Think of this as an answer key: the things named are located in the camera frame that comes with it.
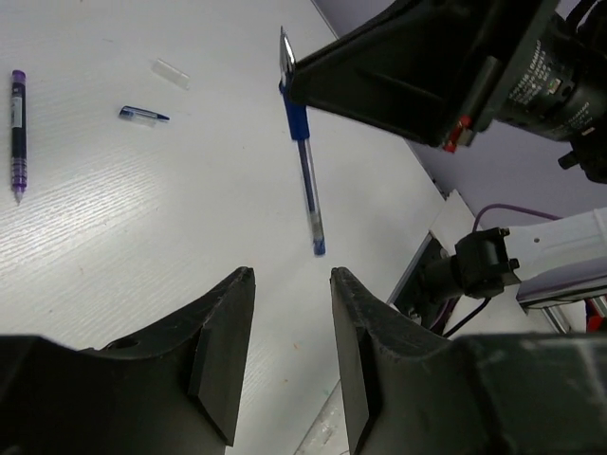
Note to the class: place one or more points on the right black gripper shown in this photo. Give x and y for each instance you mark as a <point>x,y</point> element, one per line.
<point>537,71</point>

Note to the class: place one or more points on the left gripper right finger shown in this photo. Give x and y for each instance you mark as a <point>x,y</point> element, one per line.
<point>406,390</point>

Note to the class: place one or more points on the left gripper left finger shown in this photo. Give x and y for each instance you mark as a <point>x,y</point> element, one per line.
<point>173,387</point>

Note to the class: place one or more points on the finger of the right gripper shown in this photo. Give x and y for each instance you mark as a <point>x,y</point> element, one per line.
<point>412,70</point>

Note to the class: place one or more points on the blue ballpoint pen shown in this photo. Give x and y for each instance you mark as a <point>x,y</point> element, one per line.
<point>298,125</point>

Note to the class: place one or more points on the purple ink pen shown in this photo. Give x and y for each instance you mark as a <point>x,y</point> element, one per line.
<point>19,141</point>

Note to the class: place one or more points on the clear pen cap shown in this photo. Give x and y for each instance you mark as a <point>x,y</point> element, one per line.
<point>171,74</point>

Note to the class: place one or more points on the blue pen cap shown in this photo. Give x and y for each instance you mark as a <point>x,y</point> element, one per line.
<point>142,116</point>

